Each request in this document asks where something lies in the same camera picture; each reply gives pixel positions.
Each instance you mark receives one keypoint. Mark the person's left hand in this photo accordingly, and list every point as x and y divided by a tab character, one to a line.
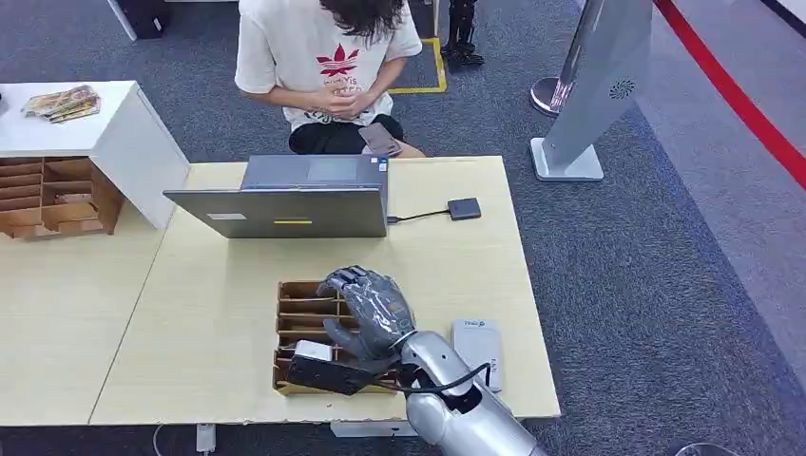
357	99

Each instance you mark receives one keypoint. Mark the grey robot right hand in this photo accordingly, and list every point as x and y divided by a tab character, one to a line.
378	311

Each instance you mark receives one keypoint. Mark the person's right hand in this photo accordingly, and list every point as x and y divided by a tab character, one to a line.
327	107

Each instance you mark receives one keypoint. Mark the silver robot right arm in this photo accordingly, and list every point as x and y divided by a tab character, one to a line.
460	409

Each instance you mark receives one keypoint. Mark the brown smartphone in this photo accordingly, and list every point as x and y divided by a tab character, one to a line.
379	140

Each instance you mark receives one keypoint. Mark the person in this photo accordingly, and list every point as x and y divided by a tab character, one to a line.
296	56

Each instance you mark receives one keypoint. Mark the wooden card box, two columns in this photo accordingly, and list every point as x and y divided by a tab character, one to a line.
302	311

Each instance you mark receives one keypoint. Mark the grey laptop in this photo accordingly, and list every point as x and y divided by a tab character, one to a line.
302	204

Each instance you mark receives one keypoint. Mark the pale grey card reader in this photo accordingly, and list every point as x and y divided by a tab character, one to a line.
478	346

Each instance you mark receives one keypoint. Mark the black robot legs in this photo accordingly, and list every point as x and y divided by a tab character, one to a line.
461	41

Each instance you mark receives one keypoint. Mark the black square adapter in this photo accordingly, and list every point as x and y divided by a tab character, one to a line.
465	209

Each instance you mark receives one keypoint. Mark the chrome stanchion base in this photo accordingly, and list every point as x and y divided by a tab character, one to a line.
546	97

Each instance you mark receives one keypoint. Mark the white cabinet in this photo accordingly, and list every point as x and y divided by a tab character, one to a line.
132	141

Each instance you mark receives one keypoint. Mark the black bin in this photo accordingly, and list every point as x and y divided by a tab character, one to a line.
146	17

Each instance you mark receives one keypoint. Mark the white power strip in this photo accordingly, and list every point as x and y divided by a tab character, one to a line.
205	438

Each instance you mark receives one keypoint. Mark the grey slanted kiosk stand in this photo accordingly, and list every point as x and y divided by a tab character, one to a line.
598	82

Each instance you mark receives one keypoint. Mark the wooden slotted box, large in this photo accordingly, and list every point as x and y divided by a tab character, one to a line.
63	198

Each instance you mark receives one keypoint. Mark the clear round cover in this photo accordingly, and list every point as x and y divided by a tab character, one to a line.
705	449

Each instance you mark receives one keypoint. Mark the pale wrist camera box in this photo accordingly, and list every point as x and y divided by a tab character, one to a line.
327	371

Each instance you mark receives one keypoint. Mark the white desk bracket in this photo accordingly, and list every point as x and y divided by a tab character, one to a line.
371	428

